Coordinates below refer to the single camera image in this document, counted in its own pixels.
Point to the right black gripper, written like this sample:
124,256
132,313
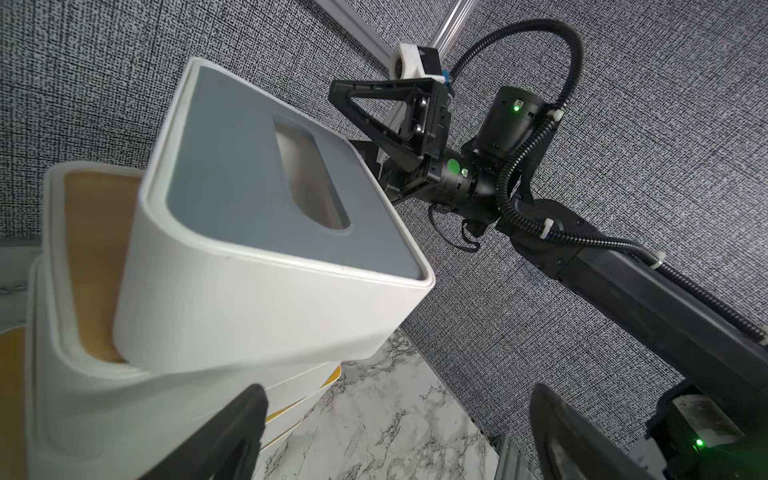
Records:
409,121

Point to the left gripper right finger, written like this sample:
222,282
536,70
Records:
569,447

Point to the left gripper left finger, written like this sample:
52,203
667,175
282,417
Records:
225,447

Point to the yellow lid tissue box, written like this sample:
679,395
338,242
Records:
291,391

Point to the grey lid tissue box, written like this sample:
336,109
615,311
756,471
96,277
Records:
259,237

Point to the large bamboo lid tissue box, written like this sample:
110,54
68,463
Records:
13,450

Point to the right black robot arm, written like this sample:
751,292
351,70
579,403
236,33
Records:
713,425

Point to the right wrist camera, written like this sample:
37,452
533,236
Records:
410,61

